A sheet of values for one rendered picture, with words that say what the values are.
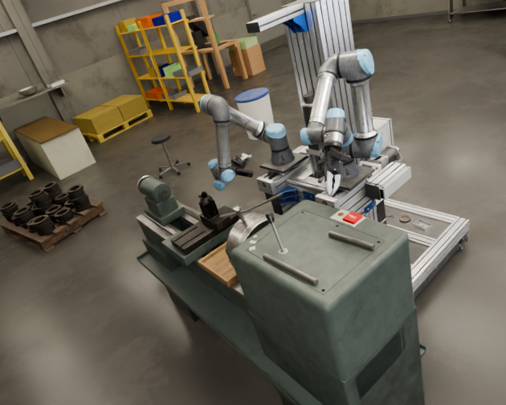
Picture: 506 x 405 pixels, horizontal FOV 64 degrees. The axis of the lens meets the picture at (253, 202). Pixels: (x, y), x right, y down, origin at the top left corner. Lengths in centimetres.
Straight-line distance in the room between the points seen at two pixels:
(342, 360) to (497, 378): 135
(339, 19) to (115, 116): 716
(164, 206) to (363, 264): 177
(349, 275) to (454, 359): 146
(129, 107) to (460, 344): 780
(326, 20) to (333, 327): 149
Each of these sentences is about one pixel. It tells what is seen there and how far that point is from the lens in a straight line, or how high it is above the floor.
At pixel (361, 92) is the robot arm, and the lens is 205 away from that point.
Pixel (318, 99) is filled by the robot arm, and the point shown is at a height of 167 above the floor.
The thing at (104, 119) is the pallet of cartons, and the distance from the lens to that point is 896.
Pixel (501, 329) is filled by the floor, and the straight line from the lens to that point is 303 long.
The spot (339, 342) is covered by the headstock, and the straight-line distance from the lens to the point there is 155.
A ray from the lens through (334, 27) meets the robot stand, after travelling 232.
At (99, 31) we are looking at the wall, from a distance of 1029.
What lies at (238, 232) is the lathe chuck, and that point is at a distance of 194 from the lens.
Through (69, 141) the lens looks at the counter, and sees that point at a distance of 770.
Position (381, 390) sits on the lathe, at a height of 61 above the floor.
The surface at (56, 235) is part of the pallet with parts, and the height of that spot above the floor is 11.
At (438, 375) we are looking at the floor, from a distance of 277.
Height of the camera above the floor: 226
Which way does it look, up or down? 29 degrees down
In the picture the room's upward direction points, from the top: 17 degrees counter-clockwise
